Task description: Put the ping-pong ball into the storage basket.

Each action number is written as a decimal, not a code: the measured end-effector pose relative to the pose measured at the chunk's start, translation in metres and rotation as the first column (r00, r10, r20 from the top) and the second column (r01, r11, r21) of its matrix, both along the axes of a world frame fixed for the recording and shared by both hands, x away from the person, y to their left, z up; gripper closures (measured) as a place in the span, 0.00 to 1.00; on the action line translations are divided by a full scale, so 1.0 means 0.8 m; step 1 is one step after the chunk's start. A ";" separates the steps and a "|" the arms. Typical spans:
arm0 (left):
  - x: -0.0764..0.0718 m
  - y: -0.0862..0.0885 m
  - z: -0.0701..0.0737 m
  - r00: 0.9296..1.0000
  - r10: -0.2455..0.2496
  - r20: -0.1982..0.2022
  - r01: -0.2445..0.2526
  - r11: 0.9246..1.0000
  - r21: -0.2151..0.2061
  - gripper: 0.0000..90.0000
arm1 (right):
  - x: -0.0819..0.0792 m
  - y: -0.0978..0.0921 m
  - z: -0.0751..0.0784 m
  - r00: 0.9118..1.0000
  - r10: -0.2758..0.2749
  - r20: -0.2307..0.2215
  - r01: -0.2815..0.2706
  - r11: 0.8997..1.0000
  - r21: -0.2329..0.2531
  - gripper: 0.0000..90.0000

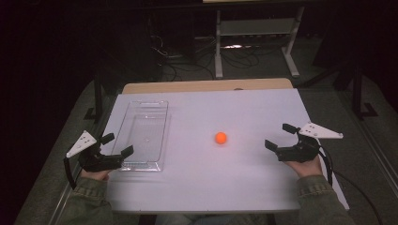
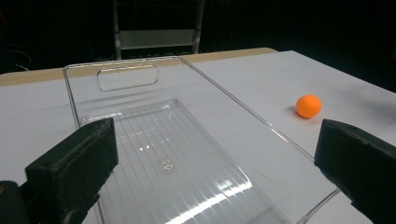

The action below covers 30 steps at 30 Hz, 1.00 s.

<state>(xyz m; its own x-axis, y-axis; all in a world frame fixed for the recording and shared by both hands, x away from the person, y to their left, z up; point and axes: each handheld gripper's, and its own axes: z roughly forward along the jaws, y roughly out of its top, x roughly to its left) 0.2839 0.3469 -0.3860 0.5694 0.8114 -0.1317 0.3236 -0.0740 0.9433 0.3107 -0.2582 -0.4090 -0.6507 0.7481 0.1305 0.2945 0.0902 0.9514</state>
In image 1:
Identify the person's left hand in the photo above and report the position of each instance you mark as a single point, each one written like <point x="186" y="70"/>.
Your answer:
<point x="95" y="175"/>

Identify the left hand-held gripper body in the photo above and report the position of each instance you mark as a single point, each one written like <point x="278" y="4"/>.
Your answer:
<point x="94" y="161"/>

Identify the wooden table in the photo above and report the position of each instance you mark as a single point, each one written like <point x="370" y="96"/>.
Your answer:
<point x="203" y="85"/>

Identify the orange ball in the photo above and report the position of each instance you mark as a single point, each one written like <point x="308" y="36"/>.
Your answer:
<point x="221" y="138"/>

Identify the black metal stand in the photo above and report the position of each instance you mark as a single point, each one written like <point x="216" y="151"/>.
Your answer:
<point x="97" y="97"/>
<point x="358" y="93"/>

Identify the person's right hand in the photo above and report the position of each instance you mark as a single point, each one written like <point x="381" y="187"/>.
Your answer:
<point x="306" y="168"/>

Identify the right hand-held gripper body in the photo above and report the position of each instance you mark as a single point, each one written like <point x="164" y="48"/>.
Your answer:
<point x="298" y="151"/>

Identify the clear plastic tray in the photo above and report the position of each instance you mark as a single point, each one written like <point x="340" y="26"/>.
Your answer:
<point x="142" y="137"/>

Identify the white metal desk frame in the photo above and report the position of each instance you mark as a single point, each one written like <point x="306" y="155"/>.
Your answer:
<point x="256" y="27"/>

